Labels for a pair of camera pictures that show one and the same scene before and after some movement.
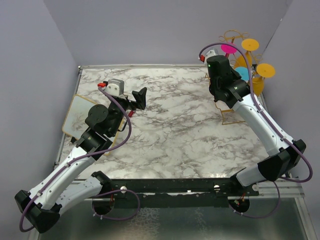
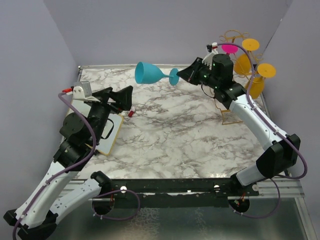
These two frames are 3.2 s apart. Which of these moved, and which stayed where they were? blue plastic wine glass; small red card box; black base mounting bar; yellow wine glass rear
Moved: blue plastic wine glass
Stayed: black base mounting bar; small red card box; yellow wine glass rear
